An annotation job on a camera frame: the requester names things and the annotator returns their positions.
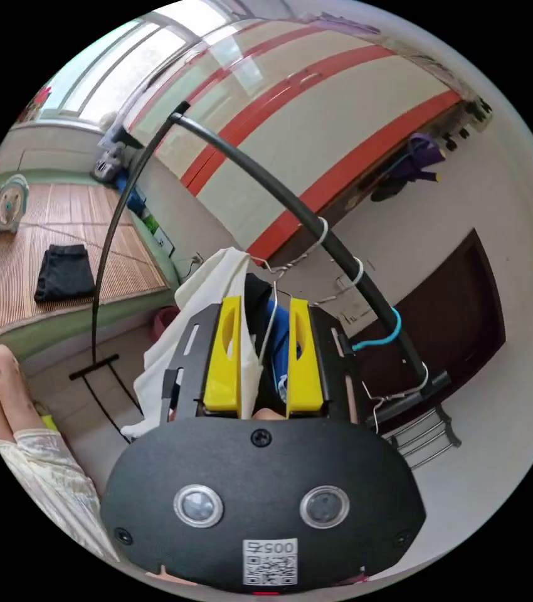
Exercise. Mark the purple bag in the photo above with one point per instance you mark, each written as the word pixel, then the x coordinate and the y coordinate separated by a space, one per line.
pixel 419 157

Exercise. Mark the white short sleeve shirt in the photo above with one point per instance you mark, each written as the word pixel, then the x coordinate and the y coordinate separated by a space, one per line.
pixel 186 329

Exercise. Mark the black clothes rack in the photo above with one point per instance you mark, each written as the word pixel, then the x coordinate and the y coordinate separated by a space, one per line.
pixel 247 160

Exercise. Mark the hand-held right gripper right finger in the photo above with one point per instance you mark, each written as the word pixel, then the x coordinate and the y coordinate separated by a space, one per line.
pixel 303 371

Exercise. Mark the dark brown door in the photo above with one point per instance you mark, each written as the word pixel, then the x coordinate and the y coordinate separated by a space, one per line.
pixel 436 320

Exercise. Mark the folded black garment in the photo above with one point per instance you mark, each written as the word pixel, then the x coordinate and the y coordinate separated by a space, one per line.
pixel 64 273

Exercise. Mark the blue garment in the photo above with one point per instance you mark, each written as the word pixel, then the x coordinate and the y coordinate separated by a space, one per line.
pixel 279 357

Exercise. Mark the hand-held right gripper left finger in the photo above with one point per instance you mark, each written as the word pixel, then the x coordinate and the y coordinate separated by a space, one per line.
pixel 222 367

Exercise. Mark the teal and white fan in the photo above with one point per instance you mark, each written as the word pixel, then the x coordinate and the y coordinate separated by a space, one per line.
pixel 10 202

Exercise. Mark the teal hanger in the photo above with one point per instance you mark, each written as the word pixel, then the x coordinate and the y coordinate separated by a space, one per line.
pixel 396 329

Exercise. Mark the bed with woven mat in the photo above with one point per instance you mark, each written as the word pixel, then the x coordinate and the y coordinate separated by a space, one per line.
pixel 22 263

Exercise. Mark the window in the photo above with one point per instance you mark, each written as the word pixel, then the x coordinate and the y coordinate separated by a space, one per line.
pixel 120 66

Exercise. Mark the black hanging garment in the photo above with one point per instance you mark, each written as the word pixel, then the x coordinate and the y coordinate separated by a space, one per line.
pixel 257 294

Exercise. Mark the red and cream cupboard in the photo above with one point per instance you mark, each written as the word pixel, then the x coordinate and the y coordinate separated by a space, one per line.
pixel 294 131

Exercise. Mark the grey plush toy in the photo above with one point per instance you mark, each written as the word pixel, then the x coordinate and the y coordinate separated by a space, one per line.
pixel 109 162

